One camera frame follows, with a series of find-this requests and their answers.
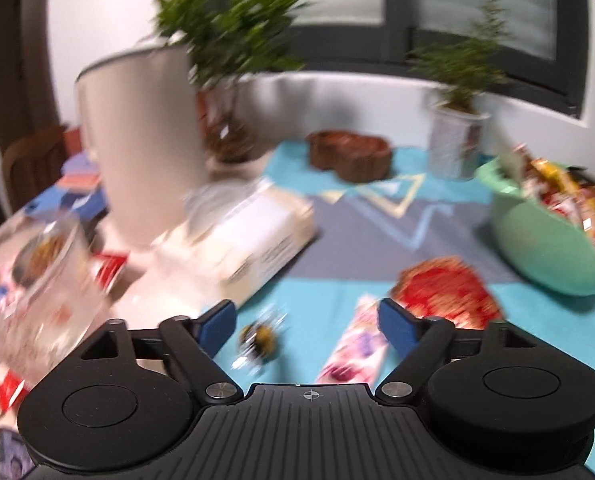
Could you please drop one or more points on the blue grey patterned tablecloth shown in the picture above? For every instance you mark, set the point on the blue grey patterned tablecloth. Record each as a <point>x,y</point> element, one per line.
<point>427,220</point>

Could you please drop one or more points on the green plastic bowl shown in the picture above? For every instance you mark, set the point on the green plastic bowl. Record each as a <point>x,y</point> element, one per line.
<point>542,245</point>

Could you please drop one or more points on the red crinkled snack packet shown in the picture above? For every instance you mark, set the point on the red crinkled snack packet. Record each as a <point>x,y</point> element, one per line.
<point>442,290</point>

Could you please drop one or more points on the brown wooden chair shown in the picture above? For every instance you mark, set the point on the brown wooden chair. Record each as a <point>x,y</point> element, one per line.
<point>32,160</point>

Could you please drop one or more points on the pink snack packet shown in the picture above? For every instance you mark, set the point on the pink snack packet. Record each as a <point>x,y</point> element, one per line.
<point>352,355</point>

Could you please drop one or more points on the dark framed window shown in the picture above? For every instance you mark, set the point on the dark framed window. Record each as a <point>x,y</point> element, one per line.
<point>402,10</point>

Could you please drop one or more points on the thin plant in white pot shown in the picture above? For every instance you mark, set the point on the thin plant in white pot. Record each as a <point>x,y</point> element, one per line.
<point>457,135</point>

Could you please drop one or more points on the white tissue pack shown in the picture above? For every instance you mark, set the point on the white tissue pack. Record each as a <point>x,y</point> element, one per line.
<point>257,230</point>

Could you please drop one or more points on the leafy bonsai plant in pot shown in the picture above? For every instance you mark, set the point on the leafy bonsai plant in pot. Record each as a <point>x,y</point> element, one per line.
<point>227,30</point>

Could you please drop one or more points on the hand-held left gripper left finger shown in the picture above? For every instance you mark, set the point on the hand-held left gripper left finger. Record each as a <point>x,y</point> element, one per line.
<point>217,322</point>

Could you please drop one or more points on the gold foil chocolate ball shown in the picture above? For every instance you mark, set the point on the gold foil chocolate ball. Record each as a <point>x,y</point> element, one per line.
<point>260,340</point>

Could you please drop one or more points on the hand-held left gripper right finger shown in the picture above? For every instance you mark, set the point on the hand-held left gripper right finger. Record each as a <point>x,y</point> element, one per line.
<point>396,322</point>

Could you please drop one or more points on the white electric kettle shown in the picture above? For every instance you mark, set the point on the white electric kettle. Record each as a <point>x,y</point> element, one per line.
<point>142,135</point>

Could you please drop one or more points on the red and white packet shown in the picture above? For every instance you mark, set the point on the red and white packet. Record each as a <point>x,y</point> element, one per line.
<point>107,265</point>
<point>7,390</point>

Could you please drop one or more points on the heap of mixed snack packets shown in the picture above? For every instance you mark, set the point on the heap of mixed snack packets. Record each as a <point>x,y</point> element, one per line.
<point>577,200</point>

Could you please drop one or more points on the brown wooden tray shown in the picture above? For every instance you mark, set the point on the brown wooden tray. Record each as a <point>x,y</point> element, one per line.
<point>352,155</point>

